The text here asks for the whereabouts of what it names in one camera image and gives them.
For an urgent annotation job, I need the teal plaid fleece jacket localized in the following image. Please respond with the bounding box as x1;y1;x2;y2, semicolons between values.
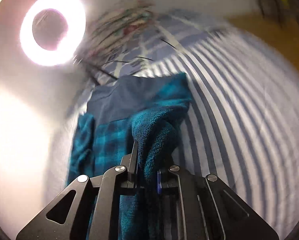
67;73;192;239

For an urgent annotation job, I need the black metal clothes rack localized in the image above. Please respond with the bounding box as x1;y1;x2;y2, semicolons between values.
256;0;297;26

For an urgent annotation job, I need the grey striped quilt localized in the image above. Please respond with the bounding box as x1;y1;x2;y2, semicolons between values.
44;30;299;238

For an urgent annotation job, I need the black mini tripod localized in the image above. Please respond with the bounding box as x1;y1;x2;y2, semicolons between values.
72;55;118;86

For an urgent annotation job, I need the folded floral blanket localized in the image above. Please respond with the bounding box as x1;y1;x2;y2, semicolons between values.
78;0;155;62

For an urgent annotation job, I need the blue checked bed sheet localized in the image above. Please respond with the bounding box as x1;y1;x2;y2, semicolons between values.
89;9;228;85

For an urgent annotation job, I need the black ring light cable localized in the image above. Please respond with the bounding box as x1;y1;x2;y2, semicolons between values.
102;37;185;67

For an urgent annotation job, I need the glowing ring light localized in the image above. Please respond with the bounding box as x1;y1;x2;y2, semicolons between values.
19;0;86;67

